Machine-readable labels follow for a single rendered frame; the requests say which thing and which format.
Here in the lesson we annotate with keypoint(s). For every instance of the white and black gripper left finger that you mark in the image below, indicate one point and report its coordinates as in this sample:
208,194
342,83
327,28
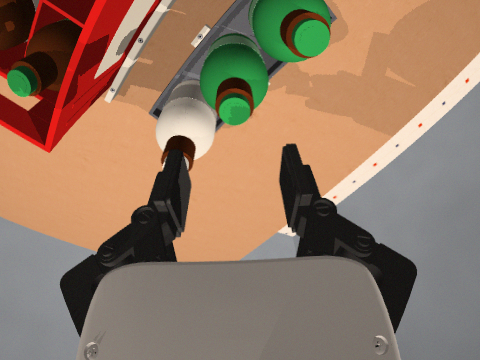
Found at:
143,238

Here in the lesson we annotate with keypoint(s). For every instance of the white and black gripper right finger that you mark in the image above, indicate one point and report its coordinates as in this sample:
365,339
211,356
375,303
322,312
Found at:
323,232

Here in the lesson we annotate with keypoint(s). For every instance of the green bottle with pale label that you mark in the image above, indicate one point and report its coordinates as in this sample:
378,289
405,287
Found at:
283,28

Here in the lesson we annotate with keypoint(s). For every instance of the dark grey tray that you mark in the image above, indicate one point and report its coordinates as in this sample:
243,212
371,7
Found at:
237,22

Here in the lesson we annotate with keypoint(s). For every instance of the cream bottle with grey label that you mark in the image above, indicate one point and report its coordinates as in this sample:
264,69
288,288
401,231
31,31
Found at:
186,123

